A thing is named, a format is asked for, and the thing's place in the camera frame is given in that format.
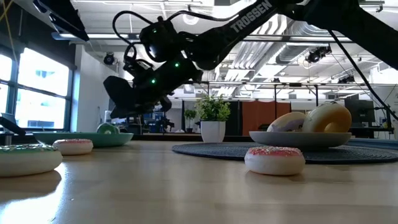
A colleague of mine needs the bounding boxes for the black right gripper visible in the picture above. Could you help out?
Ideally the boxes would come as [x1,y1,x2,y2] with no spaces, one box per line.
[103,58,205,119]

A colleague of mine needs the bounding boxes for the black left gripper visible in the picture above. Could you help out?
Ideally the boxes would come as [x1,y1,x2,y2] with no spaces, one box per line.
[32,0,91,43]

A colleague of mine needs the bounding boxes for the green frosted donut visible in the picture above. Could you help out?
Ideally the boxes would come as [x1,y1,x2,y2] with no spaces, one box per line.
[96,122,121,136]

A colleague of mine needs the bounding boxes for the lilac frosted donut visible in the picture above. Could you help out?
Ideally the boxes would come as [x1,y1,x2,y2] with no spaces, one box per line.
[266,111,307,133]

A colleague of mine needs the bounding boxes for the yellow frosted donut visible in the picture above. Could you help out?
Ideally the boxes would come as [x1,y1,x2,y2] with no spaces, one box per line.
[302,101,353,134]

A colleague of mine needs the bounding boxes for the teal plate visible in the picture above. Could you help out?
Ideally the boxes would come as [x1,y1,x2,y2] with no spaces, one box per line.
[32,131,134,148]

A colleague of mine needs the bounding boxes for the pink frosted donut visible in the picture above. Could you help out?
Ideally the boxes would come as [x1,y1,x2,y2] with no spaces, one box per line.
[52,138,94,156]
[244,146,306,177]

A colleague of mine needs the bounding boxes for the small potted plant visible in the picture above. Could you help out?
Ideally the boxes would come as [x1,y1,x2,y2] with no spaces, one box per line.
[183,108,198,133]

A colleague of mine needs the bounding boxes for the window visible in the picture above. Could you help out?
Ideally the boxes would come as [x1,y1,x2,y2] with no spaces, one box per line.
[0,46,77,131]

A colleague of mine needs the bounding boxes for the large plant in white pot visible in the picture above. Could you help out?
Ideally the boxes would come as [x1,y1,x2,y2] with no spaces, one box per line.
[195,94,232,144]

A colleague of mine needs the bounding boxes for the dark round woven placemat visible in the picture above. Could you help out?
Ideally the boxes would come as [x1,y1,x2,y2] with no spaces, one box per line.
[171,142,398,166]

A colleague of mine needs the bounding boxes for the black angled stand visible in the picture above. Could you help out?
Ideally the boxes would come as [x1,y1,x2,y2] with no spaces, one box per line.
[0,112,27,137]

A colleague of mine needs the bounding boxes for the green sprinkled white donut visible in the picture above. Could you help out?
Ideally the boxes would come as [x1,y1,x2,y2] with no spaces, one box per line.
[0,143,63,179]

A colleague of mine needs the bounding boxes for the overhead light bar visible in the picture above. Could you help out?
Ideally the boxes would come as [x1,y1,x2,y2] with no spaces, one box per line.
[51,32,353,43]

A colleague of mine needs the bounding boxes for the grey plate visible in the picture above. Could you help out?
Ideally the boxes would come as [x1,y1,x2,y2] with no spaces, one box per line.
[249,130,353,152]

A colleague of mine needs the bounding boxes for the black computer monitor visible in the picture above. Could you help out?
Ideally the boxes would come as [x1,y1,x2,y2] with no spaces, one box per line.
[343,99,376,124]

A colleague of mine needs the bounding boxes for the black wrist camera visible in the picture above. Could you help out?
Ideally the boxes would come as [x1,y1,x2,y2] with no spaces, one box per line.
[123,46,155,78]

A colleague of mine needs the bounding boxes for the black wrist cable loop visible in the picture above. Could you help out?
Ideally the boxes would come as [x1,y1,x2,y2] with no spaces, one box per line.
[111,10,164,47]

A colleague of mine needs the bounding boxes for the black ceiling camera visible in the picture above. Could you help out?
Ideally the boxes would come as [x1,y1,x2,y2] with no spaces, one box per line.
[103,52,116,66]
[305,44,333,64]

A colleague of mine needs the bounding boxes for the black metal frame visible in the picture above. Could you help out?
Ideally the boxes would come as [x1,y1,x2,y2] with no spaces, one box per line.
[174,80,210,125]
[273,82,320,119]

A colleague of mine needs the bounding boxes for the white coiled cable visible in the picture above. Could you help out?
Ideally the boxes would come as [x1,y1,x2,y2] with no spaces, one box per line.
[182,12,200,26]

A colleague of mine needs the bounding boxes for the orange partition wall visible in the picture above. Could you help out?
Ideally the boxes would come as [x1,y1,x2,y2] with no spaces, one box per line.
[242,101,292,132]

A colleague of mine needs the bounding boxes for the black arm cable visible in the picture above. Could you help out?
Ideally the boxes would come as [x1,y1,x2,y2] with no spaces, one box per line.
[327,29,398,121]

